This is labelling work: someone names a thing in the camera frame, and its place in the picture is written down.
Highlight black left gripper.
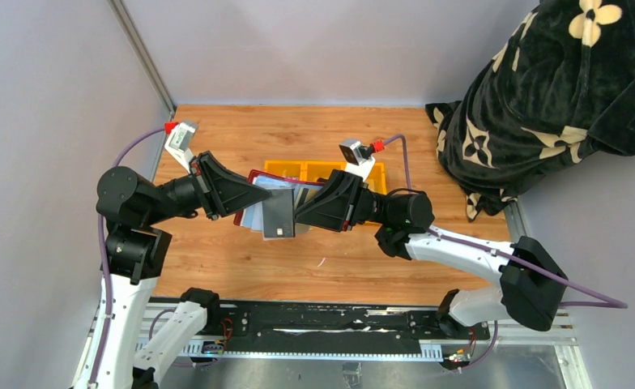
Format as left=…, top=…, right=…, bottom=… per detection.
left=146, top=148, right=271, bottom=223

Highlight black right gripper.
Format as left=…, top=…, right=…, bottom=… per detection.
left=292, top=170, right=391, bottom=233

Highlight gold striped card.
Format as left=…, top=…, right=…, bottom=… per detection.
left=295, top=186, right=321, bottom=236

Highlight white cards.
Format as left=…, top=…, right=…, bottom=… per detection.
left=235, top=170, right=323, bottom=240

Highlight black VIP credit card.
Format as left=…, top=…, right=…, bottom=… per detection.
left=262, top=188, right=296, bottom=240

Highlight red leather card holder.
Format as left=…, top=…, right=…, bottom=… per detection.
left=233, top=169, right=323, bottom=233

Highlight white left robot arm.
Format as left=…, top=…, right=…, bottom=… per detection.
left=75, top=152, right=271, bottom=388

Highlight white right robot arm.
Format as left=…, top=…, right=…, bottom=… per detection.
left=295, top=169, right=565, bottom=339

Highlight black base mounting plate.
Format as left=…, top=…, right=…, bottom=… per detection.
left=198, top=300, right=491, bottom=356

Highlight black floral blanket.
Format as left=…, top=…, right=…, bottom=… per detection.
left=425, top=1, right=635, bottom=221

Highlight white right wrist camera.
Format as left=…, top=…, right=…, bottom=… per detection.
left=339, top=139, right=385, bottom=181

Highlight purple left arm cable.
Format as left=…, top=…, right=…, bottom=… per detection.
left=89, top=126, right=168, bottom=389

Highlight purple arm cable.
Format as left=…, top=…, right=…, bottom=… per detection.
left=381, top=134, right=629, bottom=371
left=89, top=126, right=168, bottom=389

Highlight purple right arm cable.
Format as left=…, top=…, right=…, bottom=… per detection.
left=381, top=134, right=629, bottom=371

